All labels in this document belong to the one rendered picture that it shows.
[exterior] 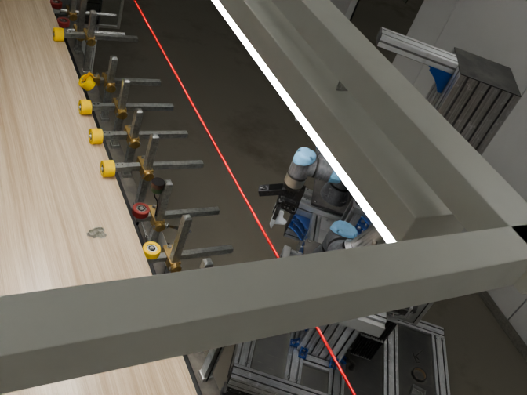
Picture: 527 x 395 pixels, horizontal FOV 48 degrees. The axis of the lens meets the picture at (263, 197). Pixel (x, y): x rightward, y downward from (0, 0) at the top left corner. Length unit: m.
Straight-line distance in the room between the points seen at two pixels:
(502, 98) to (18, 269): 1.97
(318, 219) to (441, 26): 2.61
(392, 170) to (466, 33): 4.15
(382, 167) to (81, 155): 2.33
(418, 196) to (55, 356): 0.56
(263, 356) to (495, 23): 2.95
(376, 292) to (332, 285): 0.05
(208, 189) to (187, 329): 4.00
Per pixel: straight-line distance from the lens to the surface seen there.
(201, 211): 2.96
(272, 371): 3.29
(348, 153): 0.91
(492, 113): 2.43
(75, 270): 2.53
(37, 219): 2.71
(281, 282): 0.52
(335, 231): 2.54
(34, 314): 0.45
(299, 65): 1.04
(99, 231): 2.67
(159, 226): 2.83
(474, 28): 4.95
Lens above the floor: 2.83
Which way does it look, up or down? 38 degrees down
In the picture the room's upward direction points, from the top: 22 degrees clockwise
